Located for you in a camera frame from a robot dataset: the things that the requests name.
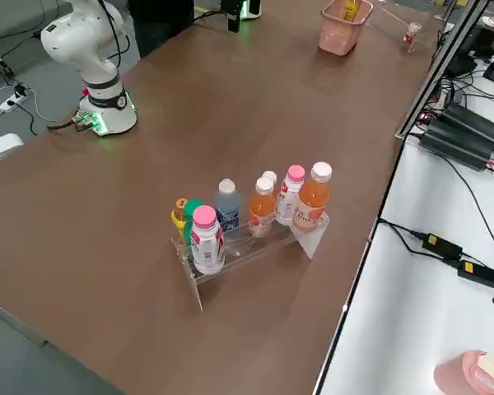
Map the black power supply cable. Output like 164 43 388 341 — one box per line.
436 151 494 267

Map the person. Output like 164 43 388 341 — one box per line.
127 0 194 58

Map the black adapter cable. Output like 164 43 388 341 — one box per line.
378 218 458 264

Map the clear acrylic stepped shelf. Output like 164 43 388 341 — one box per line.
368 2 436 54

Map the large orange drink bottle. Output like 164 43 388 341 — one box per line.
291 161 333 232

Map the green bottle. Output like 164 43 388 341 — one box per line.
183 198 205 248

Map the small red white bottle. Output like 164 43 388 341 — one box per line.
403 22 422 45

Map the clear acrylic drinks tray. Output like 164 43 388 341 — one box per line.
170 205 331 313

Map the white power strip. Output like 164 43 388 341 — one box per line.
0 92 29 113

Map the black power adapter yellow label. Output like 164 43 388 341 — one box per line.
456 258 494 288
422 232 464 260

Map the pink plastic basket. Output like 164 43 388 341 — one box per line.
319 0 375 57

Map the black desktop device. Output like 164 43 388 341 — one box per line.
444 16 494 87

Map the white box yellow red label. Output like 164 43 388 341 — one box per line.
0 133 25 170

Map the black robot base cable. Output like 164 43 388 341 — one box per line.
47 114 94 133

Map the white bottle pink cap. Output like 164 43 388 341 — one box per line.
189 204 226 276
274 165 306 226

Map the orange drink bottle white cap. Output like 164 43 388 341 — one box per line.
262 170 280 207
248 176 276 238

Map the black power supply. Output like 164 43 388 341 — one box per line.
418 118 494 172
440 102 494 145

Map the pink round container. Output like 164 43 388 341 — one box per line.
433 349 494 395

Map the aluminium frame post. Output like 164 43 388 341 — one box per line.
394 0 492 139

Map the blue drink bottle white cap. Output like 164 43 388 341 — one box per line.
213 178 243 234

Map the small yellow bottle orange cap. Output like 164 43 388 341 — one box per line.
170 197 189 230

